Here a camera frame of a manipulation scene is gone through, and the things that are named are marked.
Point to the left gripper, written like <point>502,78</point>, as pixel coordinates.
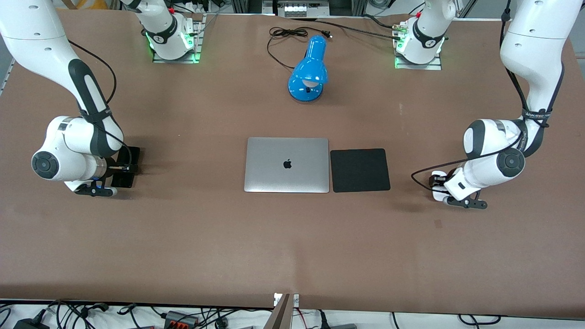
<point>449,177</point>

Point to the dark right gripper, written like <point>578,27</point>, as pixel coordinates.
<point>119,168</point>

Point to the black smartphone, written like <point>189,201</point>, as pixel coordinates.
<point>133,155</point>

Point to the white computer mouse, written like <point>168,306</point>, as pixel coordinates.
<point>439,195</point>

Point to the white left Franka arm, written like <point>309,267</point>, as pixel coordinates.
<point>534,55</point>

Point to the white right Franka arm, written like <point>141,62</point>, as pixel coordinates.
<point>59,91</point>

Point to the black square mouse pad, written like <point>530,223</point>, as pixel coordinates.
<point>359,170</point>

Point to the silver closed laptop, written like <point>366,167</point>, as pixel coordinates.
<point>287,165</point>

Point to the grey box with orange connectors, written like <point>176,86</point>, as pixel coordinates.
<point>180,320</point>

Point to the blue desk lamp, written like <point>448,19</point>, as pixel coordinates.
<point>309,73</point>

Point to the black power adapter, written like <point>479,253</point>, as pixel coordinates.
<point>31,323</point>

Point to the white device with sockets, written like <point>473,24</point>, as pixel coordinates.
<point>306,9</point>

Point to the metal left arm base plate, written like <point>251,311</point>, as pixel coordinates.
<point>418,65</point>

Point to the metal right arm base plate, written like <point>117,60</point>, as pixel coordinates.
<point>176,58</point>

